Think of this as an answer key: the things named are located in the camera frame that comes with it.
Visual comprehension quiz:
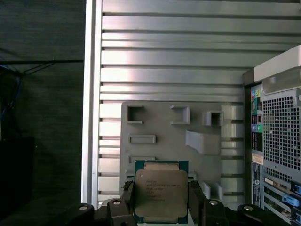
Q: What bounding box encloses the grey parts rack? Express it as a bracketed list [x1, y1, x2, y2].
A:
[119, 101, 224, 201]

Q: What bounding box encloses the black PC case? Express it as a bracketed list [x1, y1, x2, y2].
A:
[243, 46, 301, 226]

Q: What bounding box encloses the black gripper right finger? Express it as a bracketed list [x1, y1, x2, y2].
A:
[187, 179, 293, 226]

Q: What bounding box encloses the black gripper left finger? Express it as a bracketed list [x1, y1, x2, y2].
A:
[69, 180, 136, 226]

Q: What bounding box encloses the silver CPU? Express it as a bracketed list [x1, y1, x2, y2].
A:
[133, 160, 190, 224]

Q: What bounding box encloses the blue card retainer clip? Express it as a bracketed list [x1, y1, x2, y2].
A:
[290, 180, 301, 193]
[281, 195, 301, 207]

